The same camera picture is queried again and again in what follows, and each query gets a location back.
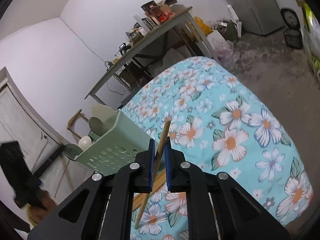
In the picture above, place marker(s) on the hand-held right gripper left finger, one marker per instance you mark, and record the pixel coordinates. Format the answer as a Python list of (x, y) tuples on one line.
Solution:
[(151, 165)]

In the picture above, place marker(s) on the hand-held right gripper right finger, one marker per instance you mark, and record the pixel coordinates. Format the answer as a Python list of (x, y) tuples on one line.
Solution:
[(168, 165)]

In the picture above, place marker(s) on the bundle of wooden chopsticks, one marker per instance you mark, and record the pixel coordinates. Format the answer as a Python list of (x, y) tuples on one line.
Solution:
[(160, 182)]

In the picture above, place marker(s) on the single wooden chopstick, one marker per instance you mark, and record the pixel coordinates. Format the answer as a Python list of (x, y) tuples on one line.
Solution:
[(163, 135)]

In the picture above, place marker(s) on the green plastic utensil holder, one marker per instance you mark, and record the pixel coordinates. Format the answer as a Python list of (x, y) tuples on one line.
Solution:
[(112, 152)]

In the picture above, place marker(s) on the cream plastic ladle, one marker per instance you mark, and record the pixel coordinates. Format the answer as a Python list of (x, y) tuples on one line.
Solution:
[(105, 112)]

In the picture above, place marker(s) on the white soup spoon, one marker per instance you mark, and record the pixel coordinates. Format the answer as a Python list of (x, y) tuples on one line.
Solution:
[(85, 142)]

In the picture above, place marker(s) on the blue floral blanket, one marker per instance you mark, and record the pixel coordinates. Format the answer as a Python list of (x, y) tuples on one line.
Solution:
[(225, 105)]

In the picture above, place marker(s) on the wooden chair with black seat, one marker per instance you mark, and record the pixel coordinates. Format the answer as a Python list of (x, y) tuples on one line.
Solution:
[(75, 120)]

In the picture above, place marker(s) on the grey sack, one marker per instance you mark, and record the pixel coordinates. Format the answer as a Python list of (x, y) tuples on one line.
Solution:
[(175, 56)]

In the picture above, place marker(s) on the black charger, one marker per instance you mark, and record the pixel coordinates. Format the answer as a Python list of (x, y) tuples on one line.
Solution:
[(108, 64)]

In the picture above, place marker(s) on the orange plastic bag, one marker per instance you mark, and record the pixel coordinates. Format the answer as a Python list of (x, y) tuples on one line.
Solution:
[(42, 210)]

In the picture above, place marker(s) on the black electronic device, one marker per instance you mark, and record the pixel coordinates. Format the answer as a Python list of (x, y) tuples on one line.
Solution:
[(124, 48)]

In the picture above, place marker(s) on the clear jar with green contents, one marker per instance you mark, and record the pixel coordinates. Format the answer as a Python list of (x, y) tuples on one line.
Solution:
[(135, 36)]

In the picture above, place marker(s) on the clear pink plastic bag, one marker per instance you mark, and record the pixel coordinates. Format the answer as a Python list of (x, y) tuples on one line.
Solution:
[(221, 46)]

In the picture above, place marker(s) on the long wooden top table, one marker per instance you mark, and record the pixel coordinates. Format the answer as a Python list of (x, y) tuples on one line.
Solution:
[(150, 33)]

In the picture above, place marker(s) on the black bulky object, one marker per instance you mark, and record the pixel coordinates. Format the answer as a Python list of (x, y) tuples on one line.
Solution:
[(20, 175)]

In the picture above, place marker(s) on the white panel door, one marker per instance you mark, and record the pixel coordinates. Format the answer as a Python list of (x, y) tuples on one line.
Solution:
[(15, 120)]

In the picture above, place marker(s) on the red oil bottle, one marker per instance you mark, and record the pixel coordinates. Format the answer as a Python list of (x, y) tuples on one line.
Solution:
[(156, 11)]

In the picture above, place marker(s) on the dark printed box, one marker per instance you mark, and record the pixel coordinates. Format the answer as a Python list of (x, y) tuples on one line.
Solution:
[(148, 5)]

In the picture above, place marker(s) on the white plastic panel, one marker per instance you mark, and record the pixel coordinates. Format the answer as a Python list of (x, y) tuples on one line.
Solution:
[(235, 20)]

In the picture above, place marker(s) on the grey refrigerator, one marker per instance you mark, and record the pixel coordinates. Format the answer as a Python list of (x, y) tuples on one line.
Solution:
[(260, 5)]

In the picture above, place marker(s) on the yellow green plastic bag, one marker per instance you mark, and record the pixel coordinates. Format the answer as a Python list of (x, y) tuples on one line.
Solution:
[(312, 42)]

